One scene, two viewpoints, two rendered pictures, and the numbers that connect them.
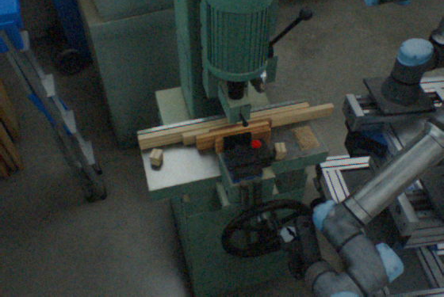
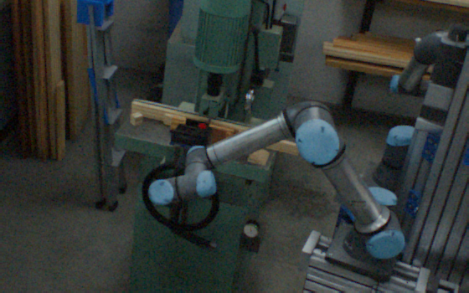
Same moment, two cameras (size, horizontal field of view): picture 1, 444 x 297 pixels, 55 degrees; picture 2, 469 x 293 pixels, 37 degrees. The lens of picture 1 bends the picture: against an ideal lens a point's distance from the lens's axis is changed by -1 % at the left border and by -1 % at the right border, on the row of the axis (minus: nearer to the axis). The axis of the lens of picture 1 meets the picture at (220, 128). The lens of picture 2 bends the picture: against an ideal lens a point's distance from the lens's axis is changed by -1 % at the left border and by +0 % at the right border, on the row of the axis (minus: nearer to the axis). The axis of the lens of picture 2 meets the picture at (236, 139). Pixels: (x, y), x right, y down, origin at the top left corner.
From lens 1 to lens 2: 1.67 m
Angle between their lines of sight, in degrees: 25
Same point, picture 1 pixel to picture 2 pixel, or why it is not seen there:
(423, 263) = not seen: outside the picture
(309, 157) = (249, 167)
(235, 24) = (208, 22)
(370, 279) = (185, 181)
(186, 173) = (149, 136)
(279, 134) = not seen: hidden behind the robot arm
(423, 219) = (318, 258)
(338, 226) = (193, 156)
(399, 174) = (244, 134)
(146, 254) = (113, 264)
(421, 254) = not seen: outside the picture
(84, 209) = (88, 210)
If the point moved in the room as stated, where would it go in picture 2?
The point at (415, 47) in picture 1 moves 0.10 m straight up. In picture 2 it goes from (402, 131) to (409, 108)
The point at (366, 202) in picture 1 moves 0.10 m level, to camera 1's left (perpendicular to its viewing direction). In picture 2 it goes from (218, 146) to (190, 135)
